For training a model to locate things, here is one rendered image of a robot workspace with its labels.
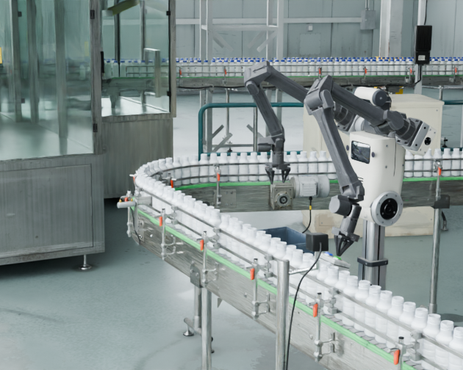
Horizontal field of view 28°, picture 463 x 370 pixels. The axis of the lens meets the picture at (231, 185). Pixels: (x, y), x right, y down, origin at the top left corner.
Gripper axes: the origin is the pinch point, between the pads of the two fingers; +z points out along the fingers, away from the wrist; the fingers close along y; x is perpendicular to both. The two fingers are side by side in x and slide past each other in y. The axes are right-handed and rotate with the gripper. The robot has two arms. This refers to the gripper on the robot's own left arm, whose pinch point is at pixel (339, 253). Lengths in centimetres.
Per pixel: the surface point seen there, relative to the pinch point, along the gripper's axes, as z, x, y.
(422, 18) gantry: -209, 381, -495
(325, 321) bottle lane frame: 21.2, -17.3, 27.6
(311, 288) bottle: 13.2, -16.9, 13.8
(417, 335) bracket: 10, -21, 77
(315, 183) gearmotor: -19, 89, -160
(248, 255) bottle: 13.4, -17.0, -34.0
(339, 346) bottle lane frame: 26.4, -15.3, 36.9
